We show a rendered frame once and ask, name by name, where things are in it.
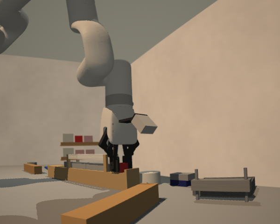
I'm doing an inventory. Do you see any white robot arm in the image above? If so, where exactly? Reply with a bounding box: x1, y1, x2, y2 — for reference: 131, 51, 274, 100
0, 0, 157, 134

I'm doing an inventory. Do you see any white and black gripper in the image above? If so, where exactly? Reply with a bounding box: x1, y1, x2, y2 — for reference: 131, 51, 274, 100
98, 104, 139, 172

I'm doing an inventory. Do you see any grey cylinder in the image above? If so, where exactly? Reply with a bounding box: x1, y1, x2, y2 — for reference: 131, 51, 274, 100
139, 171, 161, 184

